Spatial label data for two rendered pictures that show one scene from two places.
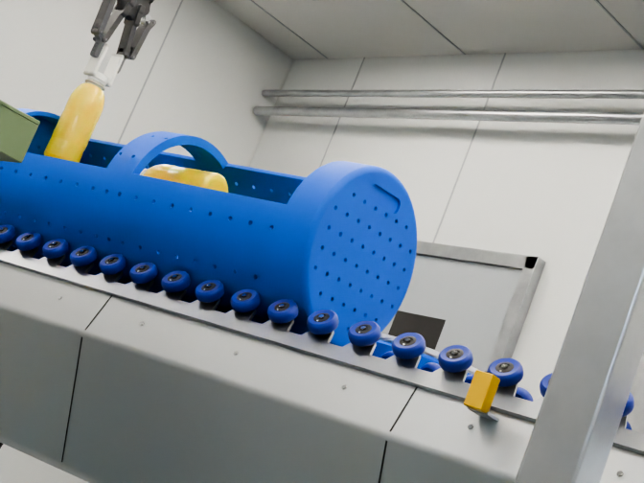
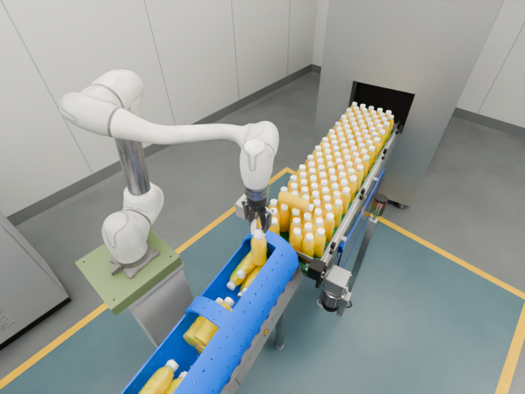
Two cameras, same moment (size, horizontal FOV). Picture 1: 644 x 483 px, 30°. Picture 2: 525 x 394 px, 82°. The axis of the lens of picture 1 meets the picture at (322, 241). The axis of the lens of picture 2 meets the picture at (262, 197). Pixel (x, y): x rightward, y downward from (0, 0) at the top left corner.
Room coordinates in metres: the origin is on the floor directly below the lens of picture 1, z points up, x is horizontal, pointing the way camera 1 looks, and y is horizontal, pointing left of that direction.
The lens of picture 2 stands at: (2.21, -0.27, 2.31)
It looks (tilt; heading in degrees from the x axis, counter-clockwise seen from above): 44 degrees down; 84
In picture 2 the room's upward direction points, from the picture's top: 2 degrees counter-clockwise
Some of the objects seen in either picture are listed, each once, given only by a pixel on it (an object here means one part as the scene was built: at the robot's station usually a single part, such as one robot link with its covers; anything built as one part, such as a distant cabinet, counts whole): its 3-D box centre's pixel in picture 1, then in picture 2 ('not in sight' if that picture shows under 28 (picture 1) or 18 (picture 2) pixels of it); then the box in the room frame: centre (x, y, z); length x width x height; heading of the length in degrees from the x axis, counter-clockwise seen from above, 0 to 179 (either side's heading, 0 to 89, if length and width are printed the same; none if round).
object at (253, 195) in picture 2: not in sight; (256, 188); (2.27, 0.53, 1.59); 0.09 x 0.09 x 0.06
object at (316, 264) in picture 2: not in sight; (316, 270); (2.56, 0.55, 0.95); 0.10 x 0.07 x 0.10; 141
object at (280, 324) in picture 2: not in sight; (280, 327); (2.39, 0.55, 0.31); 0.06 x 0.06 x 0.63; 51
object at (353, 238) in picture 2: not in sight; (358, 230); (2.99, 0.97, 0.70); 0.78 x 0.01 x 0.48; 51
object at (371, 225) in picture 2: not in sight; (354, 275); (2.90, 0.71, 0.55); 0.04 x 0.04 x 1.10; 51
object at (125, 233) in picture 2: not in sight; (124, 234); (1.67, 0.70, 1.23); 0.18 x 0.16 x 0.22; 72
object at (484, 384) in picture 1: (492, 398); not in sight; (1.47, -0.27, 0.92); 0.08 x 0.03 x 0.05; 141
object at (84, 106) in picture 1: (78, 122); (258, 248); (2.27, 0.53, 1.23); 0.07 x 0.07 x 0.19
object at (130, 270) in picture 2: not in sight; (130, 256); (1.66, 0.67, 1.09); 0.22 x 0.18 x 0.06; 46
